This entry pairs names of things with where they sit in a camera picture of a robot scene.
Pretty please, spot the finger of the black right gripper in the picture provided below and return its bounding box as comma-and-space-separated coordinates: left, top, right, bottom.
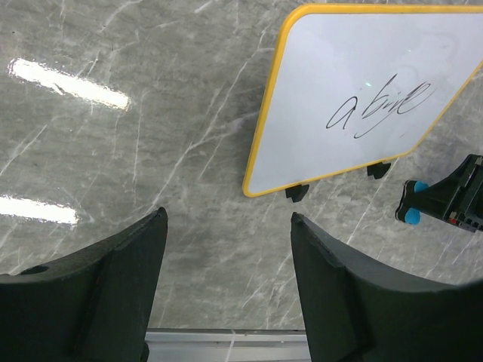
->
416, 166, 468, 221

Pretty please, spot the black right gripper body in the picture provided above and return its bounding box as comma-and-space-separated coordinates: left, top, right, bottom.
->
448, 154, 482, 232

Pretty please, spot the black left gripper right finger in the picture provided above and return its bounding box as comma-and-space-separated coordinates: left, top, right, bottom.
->
291, 213, 482, 361

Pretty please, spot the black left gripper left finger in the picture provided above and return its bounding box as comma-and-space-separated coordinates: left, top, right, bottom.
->
1, 208, 168, 361

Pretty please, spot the blue whiteboard eraser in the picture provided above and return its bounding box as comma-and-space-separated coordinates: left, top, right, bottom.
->
395, 180, 429, 225

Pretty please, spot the yellow framed whiteboard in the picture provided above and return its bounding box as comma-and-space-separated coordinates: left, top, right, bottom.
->
242, 3, 482, 197

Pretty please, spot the black right whiteboard foot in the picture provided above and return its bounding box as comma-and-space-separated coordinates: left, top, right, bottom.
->
366, 162, 392, 179

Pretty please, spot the black whiteboard foot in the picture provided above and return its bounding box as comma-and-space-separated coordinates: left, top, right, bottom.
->
366, 162, 392, 179
285, 184, 309, 203

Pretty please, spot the black left whiteboard foot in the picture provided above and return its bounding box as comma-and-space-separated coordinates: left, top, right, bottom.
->
285, 184, 309, 203

